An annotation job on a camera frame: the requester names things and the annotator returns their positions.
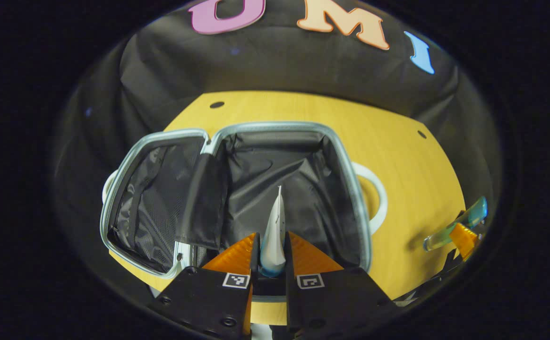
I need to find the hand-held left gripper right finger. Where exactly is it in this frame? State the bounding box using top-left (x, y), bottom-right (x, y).
top-left (284, 230), bottom-right (398, 338)

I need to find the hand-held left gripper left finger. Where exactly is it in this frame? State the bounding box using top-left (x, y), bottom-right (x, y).
top-left (147, 231), bottom-right (261, 338)

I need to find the blue transparent skin care tube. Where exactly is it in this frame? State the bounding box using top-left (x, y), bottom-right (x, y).
top-left (422, 195), bottom-right (489, 252)

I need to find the white skin care tube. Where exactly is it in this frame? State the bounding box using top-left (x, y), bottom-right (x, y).
top-left (259, 185), bottom-right (288, 279)

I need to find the light blue suitcase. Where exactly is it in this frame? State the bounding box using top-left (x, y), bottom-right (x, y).
top-left (99, 120), bottom-right (389, 280)

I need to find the black backdrop cloth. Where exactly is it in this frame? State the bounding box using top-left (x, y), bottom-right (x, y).
top-left (53, 0), bottom-right (505, 303)

